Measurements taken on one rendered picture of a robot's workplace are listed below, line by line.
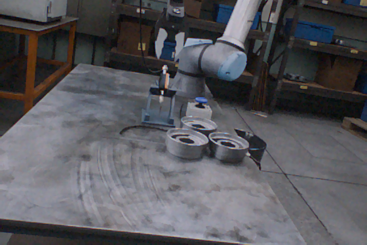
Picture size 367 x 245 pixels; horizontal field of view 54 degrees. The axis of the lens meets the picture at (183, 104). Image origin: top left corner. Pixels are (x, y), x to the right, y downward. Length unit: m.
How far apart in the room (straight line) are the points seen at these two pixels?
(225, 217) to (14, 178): 0.38
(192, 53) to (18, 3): 1.94
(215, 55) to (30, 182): 0.86
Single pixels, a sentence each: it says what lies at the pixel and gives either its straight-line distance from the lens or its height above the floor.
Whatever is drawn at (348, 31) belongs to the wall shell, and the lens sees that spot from 5.63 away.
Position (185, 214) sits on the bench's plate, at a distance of 0.66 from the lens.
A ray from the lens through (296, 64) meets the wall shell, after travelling 5.36.
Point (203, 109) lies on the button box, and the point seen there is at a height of 0.84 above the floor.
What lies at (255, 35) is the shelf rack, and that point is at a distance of 4.48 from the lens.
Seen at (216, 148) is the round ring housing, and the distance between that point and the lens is 0.89.
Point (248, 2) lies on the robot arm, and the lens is 1.41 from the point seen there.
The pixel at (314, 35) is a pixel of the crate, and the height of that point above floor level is 1.08.
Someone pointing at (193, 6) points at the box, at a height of 1.14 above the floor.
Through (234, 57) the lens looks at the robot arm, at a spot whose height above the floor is 1.00.
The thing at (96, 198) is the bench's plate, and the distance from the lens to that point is 0.67.
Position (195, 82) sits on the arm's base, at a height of 0.87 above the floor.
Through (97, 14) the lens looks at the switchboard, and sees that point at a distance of 4.69.
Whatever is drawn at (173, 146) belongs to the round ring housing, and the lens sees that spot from 0.86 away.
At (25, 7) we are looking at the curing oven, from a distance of 3.08.
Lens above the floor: 1.15
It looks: 16 degrees down
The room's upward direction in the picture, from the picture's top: 11 degrees clockwise
